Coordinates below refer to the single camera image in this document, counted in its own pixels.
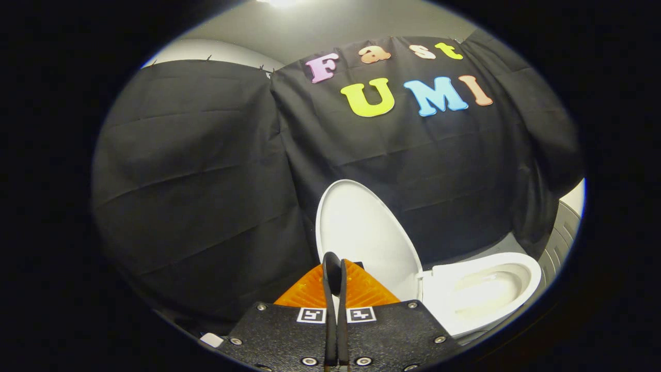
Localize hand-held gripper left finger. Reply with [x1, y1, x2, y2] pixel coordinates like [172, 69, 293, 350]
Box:
[217, 252, 339, 372]

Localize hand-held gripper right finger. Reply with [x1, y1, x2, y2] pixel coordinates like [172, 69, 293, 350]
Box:
[338, 258, 459, 372]

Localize white toilet lid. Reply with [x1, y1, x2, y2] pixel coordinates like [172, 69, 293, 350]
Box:
[315, 179, 425, 303]

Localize white toilet seat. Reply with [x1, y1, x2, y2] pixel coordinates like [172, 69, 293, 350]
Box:
[421, 252, 543, 339]

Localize black backdrop cloth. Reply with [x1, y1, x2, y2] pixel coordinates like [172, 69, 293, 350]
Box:
[92, 28, 584, 336]

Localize white plastic drawer cabinet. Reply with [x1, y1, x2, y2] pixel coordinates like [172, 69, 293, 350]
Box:
[537, 199, 583, 292]

